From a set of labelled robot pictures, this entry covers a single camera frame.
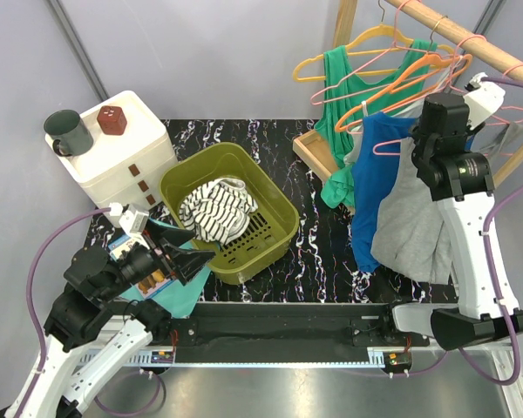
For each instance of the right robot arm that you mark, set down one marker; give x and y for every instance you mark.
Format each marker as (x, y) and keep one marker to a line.
(461, 186)

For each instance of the blue tank top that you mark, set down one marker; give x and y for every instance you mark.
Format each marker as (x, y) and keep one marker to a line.
(374, 177)

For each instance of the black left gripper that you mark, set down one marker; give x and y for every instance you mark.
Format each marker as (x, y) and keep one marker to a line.
(185, 263)

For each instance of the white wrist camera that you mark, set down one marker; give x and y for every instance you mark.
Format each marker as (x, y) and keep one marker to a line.
(483, 98)
(132, 218)

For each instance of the dark green mug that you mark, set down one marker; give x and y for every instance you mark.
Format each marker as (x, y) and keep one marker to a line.
(70, 137)

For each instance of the white drawer unit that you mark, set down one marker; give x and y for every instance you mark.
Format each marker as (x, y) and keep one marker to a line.
(126, 168)

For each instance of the olive green plastic basket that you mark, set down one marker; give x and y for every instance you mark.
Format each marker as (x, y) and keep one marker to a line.
(271, 227)

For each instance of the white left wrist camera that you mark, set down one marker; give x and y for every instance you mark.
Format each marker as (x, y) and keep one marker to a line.
(132, 218)

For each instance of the light grey tank top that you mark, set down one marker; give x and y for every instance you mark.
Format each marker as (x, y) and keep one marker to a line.
(409, 110)

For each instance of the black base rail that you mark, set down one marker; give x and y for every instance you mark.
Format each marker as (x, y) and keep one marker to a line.
(216, 321)

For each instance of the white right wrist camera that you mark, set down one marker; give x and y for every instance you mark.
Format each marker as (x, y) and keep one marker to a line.
(483, 98)

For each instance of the orange plastic hanger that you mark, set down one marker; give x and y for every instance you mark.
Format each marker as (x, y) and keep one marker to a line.
(406, 80)

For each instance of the white cable duct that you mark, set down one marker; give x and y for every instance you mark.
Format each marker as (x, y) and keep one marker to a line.
(349, 357)

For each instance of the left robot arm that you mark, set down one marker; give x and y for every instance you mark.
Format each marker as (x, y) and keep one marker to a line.
(95, 281)

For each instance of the dark red cube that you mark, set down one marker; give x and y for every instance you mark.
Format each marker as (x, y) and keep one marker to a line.
(112, 120)

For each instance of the black white striped tank top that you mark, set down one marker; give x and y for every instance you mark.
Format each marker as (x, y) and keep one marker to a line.
(218, 211)

